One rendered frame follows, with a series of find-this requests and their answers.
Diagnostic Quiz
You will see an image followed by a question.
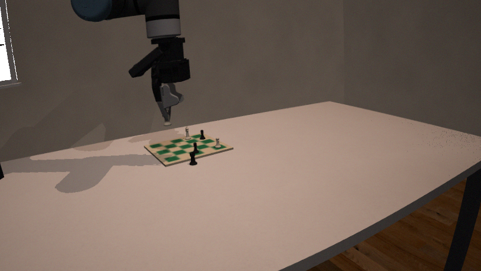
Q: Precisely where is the white chess pawn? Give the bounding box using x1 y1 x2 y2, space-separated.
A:
215 137 221 148

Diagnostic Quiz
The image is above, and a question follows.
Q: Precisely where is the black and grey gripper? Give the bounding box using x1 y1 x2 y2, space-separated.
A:
151 37 190 121

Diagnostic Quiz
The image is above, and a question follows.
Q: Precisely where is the green and cream chessboard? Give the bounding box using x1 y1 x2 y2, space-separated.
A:
144 133 233 167

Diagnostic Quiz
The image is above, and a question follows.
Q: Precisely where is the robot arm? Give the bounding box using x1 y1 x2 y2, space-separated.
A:
71 0 181 78

